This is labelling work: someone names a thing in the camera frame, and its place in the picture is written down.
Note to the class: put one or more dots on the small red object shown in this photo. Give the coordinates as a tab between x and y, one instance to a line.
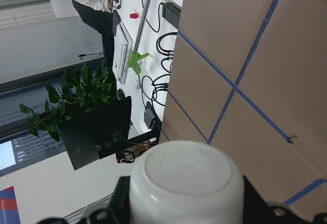
134	15

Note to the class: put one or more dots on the green potted plant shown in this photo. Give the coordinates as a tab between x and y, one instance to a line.
86	90

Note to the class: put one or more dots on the metal reach grabber tool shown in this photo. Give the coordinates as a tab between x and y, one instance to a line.
135	55

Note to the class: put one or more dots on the black monitor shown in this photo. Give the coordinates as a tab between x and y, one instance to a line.
87	136

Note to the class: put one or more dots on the white keyboard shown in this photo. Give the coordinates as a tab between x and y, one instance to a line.
122	52

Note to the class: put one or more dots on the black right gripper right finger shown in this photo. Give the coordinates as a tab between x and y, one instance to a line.
256	210

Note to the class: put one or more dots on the black power adapter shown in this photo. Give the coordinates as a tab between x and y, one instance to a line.
171	13

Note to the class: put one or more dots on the right seated person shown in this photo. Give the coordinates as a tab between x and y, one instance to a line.
98	15

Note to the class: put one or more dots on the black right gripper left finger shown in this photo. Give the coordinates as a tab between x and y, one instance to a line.
117	210

